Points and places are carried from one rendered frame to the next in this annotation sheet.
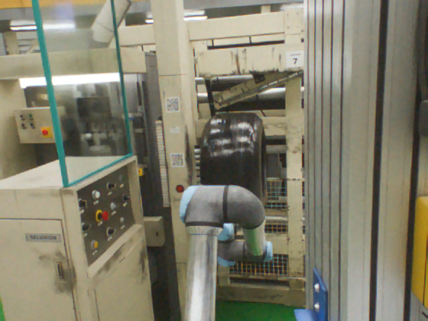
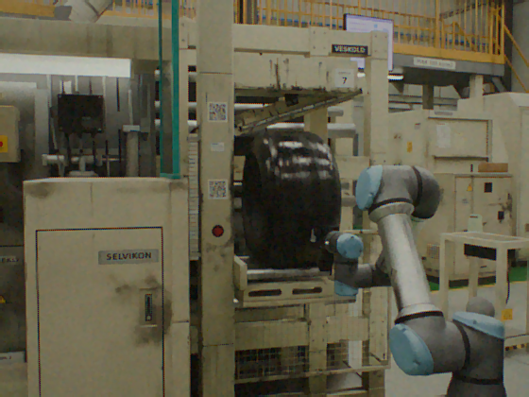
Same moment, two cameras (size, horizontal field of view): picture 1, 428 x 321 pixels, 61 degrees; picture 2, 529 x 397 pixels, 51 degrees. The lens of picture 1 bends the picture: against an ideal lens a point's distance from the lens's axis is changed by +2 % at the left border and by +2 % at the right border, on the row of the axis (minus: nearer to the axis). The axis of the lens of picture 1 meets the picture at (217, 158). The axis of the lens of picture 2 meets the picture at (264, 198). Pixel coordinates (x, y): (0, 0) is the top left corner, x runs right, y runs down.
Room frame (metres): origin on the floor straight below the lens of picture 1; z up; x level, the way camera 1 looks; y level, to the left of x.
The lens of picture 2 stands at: (-0.15, 0.99, 1.30)
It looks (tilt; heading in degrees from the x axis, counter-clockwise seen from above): 3 degrees down; 334
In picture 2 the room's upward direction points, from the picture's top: straight up
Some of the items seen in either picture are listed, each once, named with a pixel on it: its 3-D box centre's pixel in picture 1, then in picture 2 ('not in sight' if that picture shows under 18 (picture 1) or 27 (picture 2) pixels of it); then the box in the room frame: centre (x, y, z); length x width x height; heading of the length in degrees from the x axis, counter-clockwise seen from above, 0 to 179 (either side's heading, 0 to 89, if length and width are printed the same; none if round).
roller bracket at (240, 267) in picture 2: not in sight; (233, 267); (1.90, 0.12, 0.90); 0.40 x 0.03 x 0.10; 168
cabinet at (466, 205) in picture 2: not in sight; (465, 226); (4.63, -3.94, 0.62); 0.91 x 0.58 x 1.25; 88
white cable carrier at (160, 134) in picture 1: (164, 163); (194, 197); (1.88, 0.29, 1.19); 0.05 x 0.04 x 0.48; 168
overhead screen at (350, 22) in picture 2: not in sight; (368, 43); (4.70, -2.60, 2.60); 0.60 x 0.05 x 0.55; 88
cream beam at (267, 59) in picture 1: (253, 61); (286, 77); (2.13, -0.24, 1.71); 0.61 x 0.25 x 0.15; 78
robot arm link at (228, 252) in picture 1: (230, 250); (350, 277); (1.30, -0.03, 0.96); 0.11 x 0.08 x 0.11; 79
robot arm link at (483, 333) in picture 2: not in sight; (475, 342); (0.81, -0.04, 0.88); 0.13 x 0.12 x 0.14; 79
